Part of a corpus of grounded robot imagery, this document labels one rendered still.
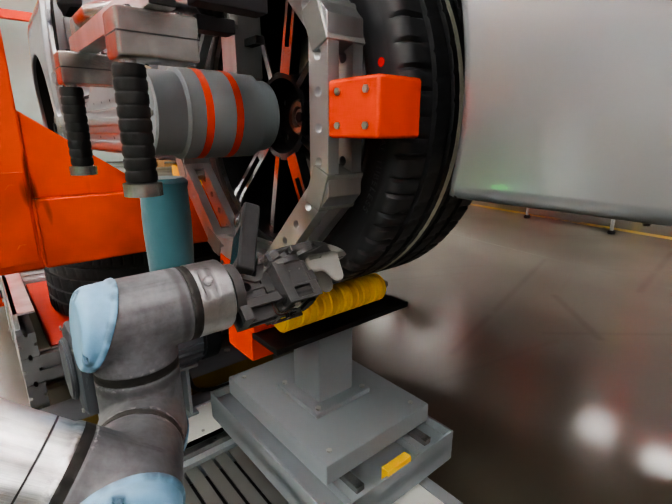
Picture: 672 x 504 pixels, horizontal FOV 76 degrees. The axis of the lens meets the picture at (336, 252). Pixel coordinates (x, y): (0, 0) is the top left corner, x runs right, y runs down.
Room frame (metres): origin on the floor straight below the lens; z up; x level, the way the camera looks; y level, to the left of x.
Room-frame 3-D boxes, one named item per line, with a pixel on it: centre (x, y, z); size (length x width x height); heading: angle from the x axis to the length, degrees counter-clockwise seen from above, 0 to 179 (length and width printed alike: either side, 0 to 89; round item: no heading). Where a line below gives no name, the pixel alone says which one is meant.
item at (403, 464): (0.91, 0.03, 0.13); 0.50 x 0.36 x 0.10; 40
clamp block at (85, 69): (0.80, 0.43, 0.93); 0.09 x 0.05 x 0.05; 130
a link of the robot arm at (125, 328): (0.45, 0.23, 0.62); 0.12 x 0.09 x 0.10; 130
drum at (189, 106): (0.75, 0.22, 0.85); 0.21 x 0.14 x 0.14; 130
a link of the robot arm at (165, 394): (0.43, 0.22, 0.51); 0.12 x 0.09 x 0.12; 19
